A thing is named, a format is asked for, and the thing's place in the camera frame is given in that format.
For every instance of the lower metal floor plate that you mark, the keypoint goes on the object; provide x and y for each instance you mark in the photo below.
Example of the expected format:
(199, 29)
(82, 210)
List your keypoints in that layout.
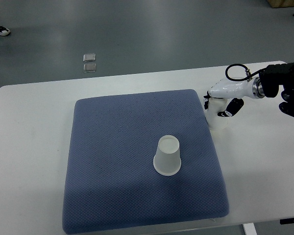
(90, 67)

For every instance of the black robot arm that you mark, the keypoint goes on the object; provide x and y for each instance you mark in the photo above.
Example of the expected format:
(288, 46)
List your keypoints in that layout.
(274, 76)

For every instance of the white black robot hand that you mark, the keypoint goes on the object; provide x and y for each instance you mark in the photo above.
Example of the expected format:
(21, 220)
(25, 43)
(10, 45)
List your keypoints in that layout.
(234, 90)

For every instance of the white table leg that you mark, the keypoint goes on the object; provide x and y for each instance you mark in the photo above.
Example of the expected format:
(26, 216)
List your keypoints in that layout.
(249, 229)

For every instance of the metal floor plate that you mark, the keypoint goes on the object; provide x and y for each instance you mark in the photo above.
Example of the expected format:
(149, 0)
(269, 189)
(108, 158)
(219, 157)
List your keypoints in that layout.
(89, 57)
(90, 67)

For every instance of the blue grey foam cushion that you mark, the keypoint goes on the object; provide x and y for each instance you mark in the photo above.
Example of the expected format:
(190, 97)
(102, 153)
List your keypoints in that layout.
(111, 182)

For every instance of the wooden box corner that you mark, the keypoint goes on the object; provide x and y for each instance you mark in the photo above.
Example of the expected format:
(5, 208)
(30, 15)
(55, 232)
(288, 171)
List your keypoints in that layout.
(281, 3)

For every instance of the black table control panel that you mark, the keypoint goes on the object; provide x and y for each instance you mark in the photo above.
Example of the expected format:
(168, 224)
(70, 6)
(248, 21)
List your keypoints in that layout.
(286, 221)

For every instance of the upper metal floor plate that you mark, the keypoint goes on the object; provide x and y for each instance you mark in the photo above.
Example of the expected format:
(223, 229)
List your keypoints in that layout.
(89, 57)

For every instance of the white paper cup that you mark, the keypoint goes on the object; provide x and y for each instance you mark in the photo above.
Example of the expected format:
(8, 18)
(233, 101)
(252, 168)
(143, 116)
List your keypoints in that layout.
(167, 161)
(216, 105)

